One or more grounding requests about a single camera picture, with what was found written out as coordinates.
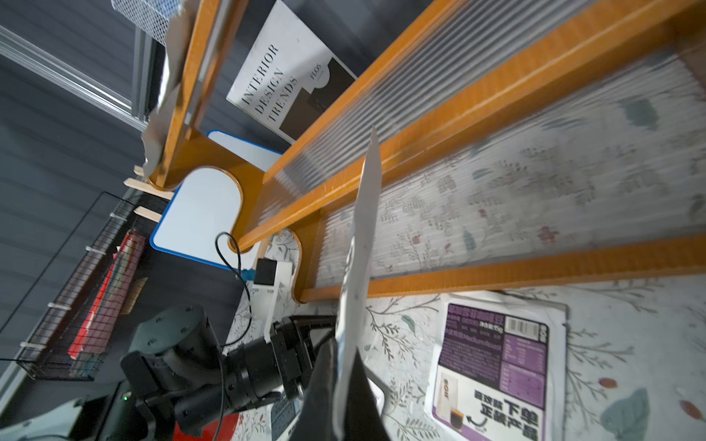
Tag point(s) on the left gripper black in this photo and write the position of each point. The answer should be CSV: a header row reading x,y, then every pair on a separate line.
x,y
261,373

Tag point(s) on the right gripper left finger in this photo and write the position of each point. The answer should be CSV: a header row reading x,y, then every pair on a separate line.
x,y
315,422

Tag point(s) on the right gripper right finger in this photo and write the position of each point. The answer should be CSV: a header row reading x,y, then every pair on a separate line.
x,y
362,418

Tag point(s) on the blue coffee bag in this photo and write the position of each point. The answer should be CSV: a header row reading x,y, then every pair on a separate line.
x,y
356,281
284,415

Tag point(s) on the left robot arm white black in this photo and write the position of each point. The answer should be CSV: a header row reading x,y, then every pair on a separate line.
x,y
178,378

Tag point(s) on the purple coffee bag right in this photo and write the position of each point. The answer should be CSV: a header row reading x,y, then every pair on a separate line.
x,y
498,368

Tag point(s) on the orange wooden two-tier shelf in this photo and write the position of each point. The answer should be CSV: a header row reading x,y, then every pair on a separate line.
x,y
522,144

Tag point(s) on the red round object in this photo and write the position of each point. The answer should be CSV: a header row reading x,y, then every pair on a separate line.
x,y
229,425

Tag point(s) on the blue framed whiteboard easel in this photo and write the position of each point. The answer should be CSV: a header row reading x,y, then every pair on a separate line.
x,y
212,188

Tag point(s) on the red long box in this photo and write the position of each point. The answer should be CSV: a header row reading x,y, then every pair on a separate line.
x,y
127,260

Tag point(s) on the black wire wall basket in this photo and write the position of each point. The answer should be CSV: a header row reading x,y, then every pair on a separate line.
x,y
36,334

